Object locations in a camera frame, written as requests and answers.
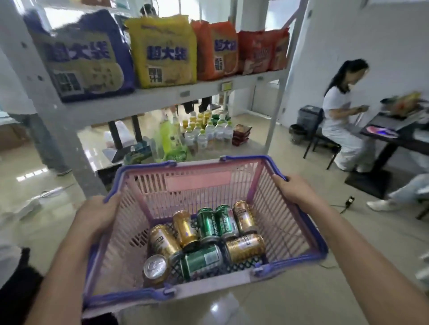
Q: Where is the gold drink can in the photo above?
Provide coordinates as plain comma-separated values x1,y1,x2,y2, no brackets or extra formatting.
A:
233,200,257,235
149,224,182,265
172,210,199,251
143,254,170,289
225,233,266,265

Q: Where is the blue noodle multipack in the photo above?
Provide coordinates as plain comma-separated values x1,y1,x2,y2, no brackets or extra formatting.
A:
24,9,136,103

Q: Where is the person's left hand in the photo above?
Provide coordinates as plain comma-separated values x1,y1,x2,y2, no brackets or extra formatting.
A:
72,192,123,241

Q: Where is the blue green carton box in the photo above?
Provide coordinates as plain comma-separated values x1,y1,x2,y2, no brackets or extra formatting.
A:
123,141,154,165

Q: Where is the stack of red snack packets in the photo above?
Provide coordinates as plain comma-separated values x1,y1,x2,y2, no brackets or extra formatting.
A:
231,124,252,147

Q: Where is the black chair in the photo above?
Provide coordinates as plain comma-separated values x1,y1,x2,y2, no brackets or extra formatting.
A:
303,108,342,171

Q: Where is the colourful snack bags pile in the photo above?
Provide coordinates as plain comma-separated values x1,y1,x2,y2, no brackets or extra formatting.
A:
380,91,423,118

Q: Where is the person's black clothing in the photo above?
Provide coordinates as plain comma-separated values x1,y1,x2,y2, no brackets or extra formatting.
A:
0,247,45,325

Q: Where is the person's right forearm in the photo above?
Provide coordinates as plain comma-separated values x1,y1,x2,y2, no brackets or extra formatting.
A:
307,198,429,325

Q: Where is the person's left forearm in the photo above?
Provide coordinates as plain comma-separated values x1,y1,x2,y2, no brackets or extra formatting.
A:
24,225,103,325

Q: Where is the large green drink bottle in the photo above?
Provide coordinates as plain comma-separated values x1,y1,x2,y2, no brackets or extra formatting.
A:
157,118,188,163

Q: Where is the yellow noodle multipack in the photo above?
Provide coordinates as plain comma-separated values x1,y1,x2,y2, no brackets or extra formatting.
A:
125,15,198,89

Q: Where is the red noodle multipack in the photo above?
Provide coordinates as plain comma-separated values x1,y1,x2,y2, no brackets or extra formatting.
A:
268,28,290,71
237,30,273,75

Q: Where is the person's right hand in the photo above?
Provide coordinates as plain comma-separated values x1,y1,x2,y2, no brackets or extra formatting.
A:
271,174,324,215

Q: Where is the grey metal shelf rack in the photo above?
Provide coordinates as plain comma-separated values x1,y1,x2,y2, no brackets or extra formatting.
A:
0,0,310,198

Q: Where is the orange noodle multipack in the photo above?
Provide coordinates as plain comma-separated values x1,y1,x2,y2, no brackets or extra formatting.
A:
190,19,239,81

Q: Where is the black waste bin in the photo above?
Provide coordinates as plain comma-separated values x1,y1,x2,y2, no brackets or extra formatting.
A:
289,124,307,145

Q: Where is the group of small drink bottles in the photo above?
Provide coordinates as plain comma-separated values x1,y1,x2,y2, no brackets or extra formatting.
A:
181,110,234,156

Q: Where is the green drink can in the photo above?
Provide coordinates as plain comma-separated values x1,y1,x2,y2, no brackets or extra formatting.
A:
196,208,221,244
215,204,239,240
180,244,224,282

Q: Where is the pink plastic shopping basket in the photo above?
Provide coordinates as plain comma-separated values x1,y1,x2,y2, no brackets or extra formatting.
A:
82,155,329,319

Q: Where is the black table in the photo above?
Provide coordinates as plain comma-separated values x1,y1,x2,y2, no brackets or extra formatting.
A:
345,107,429,200

